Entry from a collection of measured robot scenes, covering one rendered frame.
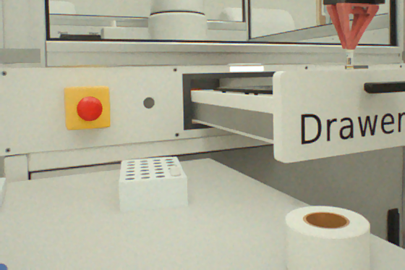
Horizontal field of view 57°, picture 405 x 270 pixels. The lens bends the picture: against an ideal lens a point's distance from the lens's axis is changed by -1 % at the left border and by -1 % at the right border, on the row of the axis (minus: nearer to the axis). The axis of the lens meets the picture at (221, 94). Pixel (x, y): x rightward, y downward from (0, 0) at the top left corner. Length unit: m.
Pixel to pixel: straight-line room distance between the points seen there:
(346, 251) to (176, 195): 0.24
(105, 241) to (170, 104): 0.38
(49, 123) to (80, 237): 0.31
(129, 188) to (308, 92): 0.25
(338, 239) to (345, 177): 0.72
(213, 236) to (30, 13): 0.49
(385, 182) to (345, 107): 0.65
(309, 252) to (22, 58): 0.55
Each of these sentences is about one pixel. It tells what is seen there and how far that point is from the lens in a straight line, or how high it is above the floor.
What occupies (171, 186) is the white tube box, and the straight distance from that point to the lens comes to 0.49.
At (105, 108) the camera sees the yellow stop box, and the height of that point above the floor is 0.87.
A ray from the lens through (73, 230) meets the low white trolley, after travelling 0.46.
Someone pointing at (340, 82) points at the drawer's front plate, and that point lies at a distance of 0.51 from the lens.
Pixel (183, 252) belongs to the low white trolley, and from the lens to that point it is 0.38.
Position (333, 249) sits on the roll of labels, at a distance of 0.32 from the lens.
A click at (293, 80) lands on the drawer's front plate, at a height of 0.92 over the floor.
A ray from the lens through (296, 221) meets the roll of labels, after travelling 0.34.
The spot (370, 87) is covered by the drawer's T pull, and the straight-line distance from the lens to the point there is 0.49.
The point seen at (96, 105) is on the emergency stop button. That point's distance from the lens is 0.64.
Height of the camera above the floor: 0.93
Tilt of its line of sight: 3 degrees down
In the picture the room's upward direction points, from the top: 1 degrees counter-clockwise
